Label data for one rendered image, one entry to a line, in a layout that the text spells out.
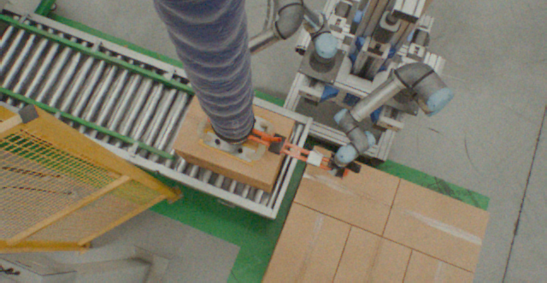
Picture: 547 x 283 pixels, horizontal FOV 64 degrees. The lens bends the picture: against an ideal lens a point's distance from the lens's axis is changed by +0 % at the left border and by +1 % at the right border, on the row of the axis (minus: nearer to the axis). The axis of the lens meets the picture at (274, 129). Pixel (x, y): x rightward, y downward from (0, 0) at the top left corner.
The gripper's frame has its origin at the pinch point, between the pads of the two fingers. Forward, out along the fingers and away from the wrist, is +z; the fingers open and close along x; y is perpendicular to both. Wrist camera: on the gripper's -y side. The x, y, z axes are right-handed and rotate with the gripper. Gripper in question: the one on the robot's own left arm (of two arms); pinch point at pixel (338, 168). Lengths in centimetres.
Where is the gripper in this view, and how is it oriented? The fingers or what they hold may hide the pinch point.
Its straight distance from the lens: 235.0
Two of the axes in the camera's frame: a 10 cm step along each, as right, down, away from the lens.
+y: -9.2, -3.7, 0.8
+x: -3.8, 8.9, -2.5
